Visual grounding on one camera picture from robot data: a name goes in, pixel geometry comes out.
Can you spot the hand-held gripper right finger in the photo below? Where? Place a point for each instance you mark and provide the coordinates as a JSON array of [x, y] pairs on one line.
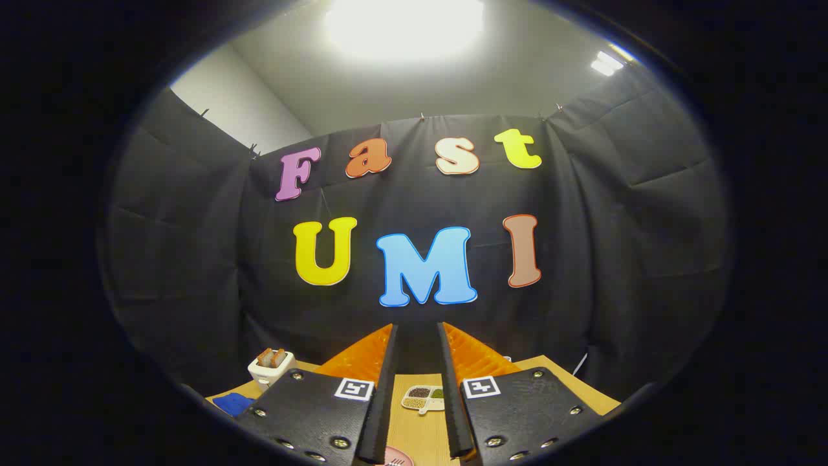
[[451, 388]]

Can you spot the white divided bean dish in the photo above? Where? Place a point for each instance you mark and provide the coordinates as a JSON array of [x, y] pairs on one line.
[[422, 398]]

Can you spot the blue cloth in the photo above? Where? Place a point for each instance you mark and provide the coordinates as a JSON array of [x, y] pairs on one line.
[[233, 404]]

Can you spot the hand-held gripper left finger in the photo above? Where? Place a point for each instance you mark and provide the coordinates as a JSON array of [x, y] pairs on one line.
[[385, 388]]

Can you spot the pink plate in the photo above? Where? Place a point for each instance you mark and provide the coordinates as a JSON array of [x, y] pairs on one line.
[[391, 453]]

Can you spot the large ceiling light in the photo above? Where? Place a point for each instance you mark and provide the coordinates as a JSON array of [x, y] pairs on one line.
[[404, 26]]

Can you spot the small ceiling light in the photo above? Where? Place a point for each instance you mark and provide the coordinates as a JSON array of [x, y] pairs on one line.
[[607, 63]]

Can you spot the white toaster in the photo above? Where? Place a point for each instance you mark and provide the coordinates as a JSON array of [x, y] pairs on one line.
[[268, 374]]

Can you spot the toast slice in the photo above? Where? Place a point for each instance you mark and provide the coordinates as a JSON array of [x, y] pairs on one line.
[[264, 356], [279, 358]]

